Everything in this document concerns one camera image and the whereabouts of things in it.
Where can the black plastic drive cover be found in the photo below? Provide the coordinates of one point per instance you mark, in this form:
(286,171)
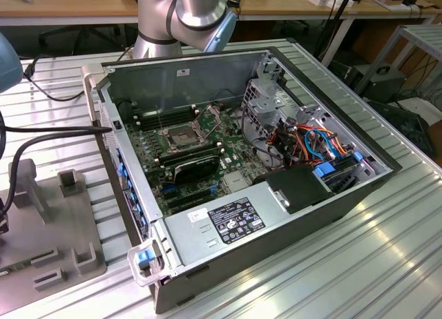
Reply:
(297,188)

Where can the black mesh panel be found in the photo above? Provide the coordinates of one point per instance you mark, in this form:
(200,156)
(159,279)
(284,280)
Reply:
(414,129)

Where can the small black adapter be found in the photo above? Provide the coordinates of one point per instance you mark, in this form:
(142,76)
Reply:
(235,2)

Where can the black graphics card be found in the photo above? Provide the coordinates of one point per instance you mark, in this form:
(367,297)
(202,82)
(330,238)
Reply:
(197,168)

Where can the black equipment case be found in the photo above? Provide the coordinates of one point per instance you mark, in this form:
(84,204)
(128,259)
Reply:
(386,86)

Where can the black office chair base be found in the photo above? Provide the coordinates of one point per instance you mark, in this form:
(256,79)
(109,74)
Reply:
(83,30)

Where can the grey open PC case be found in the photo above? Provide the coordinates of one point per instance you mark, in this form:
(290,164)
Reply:
(145,87)

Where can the green motherboard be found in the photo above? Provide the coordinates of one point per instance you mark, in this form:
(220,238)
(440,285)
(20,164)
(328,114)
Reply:
(235,160)

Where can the silver metal disk bay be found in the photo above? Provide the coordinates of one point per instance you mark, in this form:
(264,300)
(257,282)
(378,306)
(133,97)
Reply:
(262,105)

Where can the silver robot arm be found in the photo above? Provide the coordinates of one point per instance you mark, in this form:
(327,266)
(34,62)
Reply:
(197,5)

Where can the grey parts rack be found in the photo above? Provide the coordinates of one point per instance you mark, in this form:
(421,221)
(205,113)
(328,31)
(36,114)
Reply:
(69,229)

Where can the black RAM slot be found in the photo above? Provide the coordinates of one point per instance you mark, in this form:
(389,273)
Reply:
(165,114)
(170,123)
(164,110)
(165,152)
(167,118)
(168,159)
(169,164)
(166,156)

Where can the blue disk bay clip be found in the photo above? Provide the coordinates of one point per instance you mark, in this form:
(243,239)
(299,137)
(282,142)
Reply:
(357,156)

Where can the hard disk in blue carrier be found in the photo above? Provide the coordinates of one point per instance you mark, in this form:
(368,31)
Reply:
(324,169)

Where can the grey metal frame table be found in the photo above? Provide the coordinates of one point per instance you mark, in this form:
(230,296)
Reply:
(426,31)

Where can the CPU socket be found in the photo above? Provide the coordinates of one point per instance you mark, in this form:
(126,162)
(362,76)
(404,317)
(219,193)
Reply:
(181,137)

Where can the green RAM stick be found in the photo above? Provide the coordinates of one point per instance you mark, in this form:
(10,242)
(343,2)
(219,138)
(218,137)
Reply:
(17,266)

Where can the blue case latch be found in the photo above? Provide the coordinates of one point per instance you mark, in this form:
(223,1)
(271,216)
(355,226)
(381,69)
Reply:
(145,258)

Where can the metal locking lever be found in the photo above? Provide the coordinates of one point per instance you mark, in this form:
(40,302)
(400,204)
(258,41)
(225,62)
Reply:
(160,117)

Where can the blue expansion slot clip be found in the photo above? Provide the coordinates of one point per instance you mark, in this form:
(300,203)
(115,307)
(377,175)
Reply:
(119,168)
(129,185)
(139,212)

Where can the silver power supply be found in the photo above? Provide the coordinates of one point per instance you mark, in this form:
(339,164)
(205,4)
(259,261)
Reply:
(193,236)

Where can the wooden desk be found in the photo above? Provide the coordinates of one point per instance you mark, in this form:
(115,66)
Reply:
(69,3)
(276,8)

